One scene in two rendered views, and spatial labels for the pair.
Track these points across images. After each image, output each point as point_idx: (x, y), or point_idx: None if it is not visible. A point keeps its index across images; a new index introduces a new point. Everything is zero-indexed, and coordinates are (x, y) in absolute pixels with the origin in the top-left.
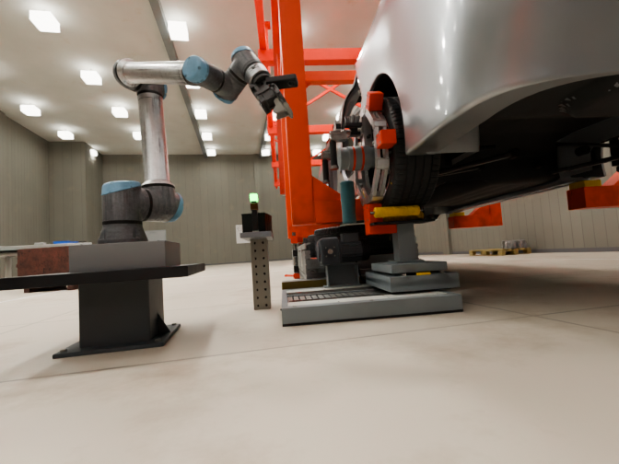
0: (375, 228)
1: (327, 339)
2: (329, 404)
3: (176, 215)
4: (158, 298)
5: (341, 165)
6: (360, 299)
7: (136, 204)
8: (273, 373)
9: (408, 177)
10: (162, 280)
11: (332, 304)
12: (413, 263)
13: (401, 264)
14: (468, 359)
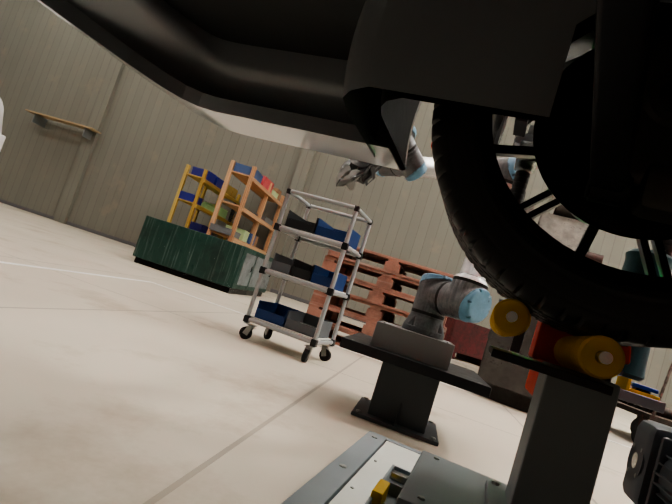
0: (529, 374)
1: (267, 431)
2: (147, 371)
3: (461, 313)
4: (413, 393)
5: (571, 213)
6: (370, 473)
7: (424, 295)
8: (217, 390)
9: (447, 215)
10: (437, 382)
11: (354, 446)
12: (416, 464)
13: (420, 456)
14: (100, 405)
